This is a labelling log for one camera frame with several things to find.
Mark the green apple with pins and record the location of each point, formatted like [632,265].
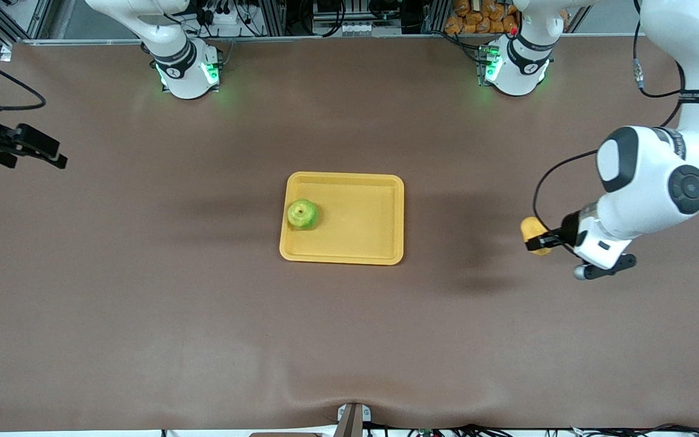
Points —
[302,213]

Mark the bag of orange bread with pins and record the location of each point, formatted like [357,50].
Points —
[477,15]

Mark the brown table mat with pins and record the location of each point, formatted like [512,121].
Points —
[349,340]

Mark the yellow potato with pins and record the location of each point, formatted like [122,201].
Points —
[531,227]

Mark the yellow plastic tray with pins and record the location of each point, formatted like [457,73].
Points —
[355,230]

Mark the white power strip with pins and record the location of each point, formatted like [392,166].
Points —
[222,17]

